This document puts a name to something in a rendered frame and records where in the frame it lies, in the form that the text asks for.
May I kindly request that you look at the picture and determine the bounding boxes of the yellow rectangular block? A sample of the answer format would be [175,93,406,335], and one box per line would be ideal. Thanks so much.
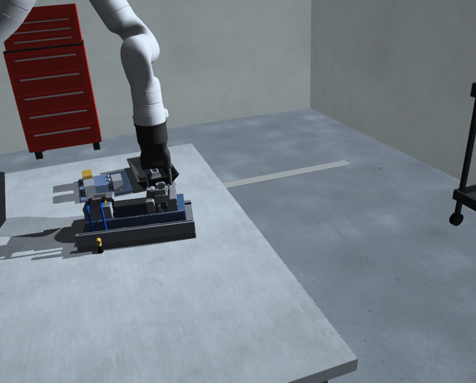
[82,169,93,180]

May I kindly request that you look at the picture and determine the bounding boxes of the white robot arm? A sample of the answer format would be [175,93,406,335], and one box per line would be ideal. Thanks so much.
[0,0,162,105]

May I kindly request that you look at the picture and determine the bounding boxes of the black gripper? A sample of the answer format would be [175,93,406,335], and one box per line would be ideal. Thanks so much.
[132,101,172,188]

